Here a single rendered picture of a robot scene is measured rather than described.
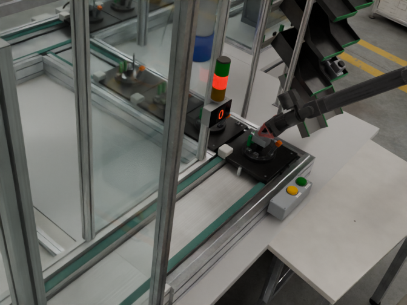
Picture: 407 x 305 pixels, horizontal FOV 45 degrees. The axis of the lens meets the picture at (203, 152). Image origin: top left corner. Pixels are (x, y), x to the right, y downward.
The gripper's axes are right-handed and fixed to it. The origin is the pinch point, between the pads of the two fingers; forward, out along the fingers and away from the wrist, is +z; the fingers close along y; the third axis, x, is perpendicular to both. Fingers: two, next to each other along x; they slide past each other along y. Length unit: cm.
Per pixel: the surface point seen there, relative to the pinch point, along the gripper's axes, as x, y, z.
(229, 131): -5.5, -2.7, 18.9
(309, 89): -4.7, -20.2, -14.6
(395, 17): 8, -422, 116
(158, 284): 12, 85, -18
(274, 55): -24, -97, 48
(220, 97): -20.2, 20.5, -8.7
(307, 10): -31.1, -18.8, -31.6
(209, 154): -2.7, 13.7, 18.8
